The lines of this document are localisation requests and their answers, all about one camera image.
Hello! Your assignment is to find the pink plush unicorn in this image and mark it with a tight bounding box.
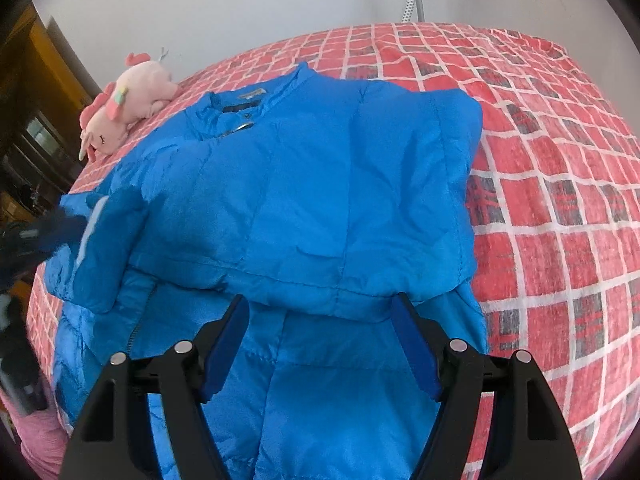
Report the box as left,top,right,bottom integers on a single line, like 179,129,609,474
79,51,183,162

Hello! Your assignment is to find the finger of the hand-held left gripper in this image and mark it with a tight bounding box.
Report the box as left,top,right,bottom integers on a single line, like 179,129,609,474
27,210,90,261

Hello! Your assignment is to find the red checked bed sheet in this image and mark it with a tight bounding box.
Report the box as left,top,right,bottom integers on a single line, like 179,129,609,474
25,22,640,480

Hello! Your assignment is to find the pink blanket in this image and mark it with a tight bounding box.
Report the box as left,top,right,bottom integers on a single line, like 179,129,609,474
0,385,76,480

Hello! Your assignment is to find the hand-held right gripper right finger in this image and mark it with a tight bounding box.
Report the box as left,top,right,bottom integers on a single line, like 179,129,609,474
392,293,583,480

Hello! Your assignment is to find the wooden wardrobe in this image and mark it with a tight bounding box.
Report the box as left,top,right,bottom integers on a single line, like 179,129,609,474
0,2,103,221

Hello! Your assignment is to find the blue puffer jacket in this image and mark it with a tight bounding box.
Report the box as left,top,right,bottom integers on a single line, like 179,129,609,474
42,61,490,480

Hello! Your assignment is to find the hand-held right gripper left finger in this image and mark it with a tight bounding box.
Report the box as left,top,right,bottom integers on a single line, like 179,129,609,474
60,295,250,480

